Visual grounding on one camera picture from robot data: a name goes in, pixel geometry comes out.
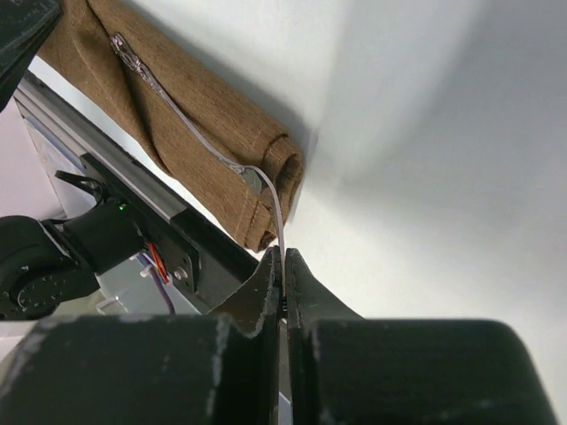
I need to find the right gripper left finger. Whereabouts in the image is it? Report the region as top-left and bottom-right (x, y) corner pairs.
(1, 248), (281, 424)

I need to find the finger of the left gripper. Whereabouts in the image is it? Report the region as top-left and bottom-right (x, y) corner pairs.
(1, 0), (62, 110)

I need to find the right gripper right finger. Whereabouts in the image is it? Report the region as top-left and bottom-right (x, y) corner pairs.
(285, 249), (557, 424)

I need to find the brown cloth napkin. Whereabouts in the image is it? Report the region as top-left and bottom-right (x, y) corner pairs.
(39, 1), (303, 251)

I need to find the silver metal fork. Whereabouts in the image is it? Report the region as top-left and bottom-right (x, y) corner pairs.
(109, 33), (287, 267)

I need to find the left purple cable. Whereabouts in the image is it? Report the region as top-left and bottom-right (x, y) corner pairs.
(148, 265), (178, 315)

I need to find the aluminium front rail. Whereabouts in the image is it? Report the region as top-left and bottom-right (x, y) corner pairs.
(14, 71), (190, 222)

